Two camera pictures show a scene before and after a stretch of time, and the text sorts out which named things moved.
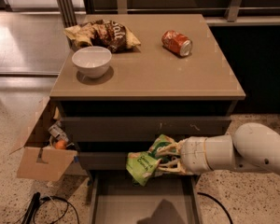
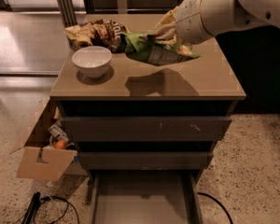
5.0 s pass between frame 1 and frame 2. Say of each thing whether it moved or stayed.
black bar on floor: stayed
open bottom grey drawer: stayed
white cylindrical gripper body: moved
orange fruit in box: stayed
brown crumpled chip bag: stayed
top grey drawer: stayed
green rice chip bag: moved
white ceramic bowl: stayed
